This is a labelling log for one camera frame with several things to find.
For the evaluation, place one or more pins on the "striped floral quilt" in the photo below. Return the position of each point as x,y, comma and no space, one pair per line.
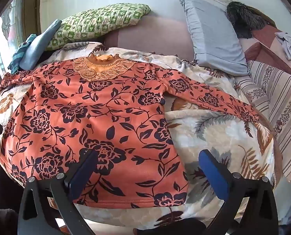
282,98

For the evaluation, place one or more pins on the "orange floral long-sleeved shirt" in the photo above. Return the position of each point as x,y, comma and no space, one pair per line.
99,117

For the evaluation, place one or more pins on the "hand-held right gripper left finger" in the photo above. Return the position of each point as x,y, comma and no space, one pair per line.
83,176

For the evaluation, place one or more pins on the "green checked pillow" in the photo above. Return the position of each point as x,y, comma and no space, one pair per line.
99,19

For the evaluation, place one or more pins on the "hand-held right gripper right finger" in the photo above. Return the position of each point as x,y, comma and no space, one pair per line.
214,173

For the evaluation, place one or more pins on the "dark furry cushion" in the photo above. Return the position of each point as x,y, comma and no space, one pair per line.
243,19

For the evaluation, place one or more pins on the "teal striped cloth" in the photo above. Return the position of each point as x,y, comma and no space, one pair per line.
19,53

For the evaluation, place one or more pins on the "light blue ruffled pillow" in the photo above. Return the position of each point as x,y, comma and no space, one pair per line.
214,36

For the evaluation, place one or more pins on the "beige leaf print blanket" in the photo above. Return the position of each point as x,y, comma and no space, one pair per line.
221,132

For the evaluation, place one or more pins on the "grey crumpled cloth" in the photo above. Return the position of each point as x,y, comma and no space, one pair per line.
288,45

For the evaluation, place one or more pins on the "blue denim pillow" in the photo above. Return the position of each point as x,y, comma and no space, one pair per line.
37,49

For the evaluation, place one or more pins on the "mauve patchwork bed sheet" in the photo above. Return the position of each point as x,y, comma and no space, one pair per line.
147,36

